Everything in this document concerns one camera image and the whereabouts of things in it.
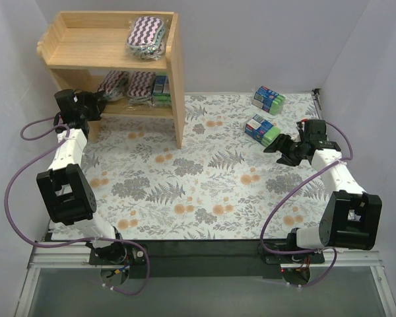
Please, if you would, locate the pink wavy sponge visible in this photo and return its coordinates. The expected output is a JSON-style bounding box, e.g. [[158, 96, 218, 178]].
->
[[125, 71, 156, 107], [97, 71, 129, 102], [125, 16, 166, 60]]

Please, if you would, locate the blue green sponge pack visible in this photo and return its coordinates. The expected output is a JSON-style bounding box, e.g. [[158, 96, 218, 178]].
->
[[245, 114, 281, 147], [251, 86, 285, 116], [152, 75, 172, 107]]

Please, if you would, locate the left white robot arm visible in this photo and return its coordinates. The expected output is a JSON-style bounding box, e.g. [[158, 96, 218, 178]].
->
[[36, 89, 128, 264]]

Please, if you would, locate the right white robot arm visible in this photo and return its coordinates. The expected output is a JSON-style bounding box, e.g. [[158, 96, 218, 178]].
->
[[260, 119, 382, 256]]

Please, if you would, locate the wooden two-tier shelf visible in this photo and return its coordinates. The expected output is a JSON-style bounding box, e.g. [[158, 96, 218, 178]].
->
[[36, 11, 185, 147]]

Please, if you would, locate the floral patterned table mat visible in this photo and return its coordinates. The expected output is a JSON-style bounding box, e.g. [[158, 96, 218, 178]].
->
[[82, 94, 329, 240]]

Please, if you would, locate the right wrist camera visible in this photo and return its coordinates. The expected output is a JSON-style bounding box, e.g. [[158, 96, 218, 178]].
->
[[296, 119, 308, 129]]

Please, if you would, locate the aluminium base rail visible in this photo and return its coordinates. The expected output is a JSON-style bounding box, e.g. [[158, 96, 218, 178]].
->
[[28, 244, 383, 269]]

